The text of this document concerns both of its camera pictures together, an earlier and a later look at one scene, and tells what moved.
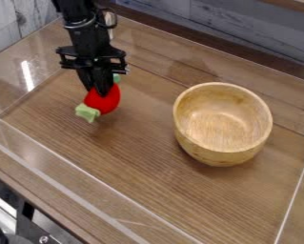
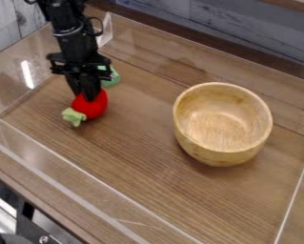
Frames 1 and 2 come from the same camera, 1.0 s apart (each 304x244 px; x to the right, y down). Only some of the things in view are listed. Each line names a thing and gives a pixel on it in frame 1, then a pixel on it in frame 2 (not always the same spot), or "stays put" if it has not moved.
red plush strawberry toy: x=106 y=103 → x=84 y=110
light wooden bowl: x=222 y=121 stays put
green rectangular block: x=116 y=77 stays put
